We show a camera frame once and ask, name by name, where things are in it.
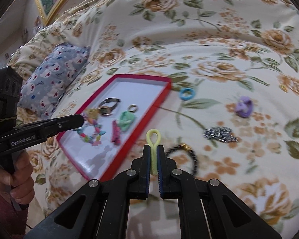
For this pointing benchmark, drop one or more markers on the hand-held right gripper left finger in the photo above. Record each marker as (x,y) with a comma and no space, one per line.
(147,169)

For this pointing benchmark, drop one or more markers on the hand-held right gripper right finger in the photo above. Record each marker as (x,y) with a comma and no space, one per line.
(161,171)

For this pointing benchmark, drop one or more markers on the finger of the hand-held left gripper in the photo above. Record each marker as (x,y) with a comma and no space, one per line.
(52,120)
(69,125)

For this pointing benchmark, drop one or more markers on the yellow hair claw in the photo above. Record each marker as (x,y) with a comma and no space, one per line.
(93,113)

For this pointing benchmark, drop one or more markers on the gold wrist watch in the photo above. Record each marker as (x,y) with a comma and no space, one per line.
(106,110)

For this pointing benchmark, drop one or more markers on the pink hair clip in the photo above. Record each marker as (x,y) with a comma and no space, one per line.
(115,134)

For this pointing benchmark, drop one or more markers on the red shallow box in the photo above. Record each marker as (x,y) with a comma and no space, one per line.
(139,92)

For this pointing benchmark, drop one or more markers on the person's left forearm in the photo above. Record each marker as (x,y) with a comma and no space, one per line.
(5,216)

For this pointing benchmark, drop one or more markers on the person's left hand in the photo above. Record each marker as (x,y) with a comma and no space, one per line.
(25,179)

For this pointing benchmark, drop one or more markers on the grey bear print pillow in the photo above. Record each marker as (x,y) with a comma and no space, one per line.
(52,79)

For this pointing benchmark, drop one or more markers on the gold framed painting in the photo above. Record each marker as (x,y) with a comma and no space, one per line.
(49,0)

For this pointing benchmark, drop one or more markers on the floral blanket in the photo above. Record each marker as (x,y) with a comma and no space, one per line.
(189,54)

